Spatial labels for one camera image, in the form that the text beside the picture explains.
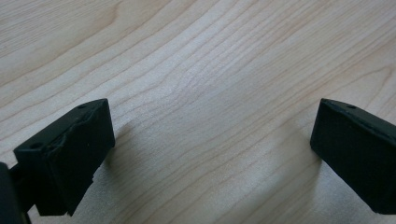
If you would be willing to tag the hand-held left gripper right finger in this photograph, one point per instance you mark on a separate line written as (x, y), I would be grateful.
(358, 158)

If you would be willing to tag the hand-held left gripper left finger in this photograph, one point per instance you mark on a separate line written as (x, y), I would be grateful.
(65, 161)

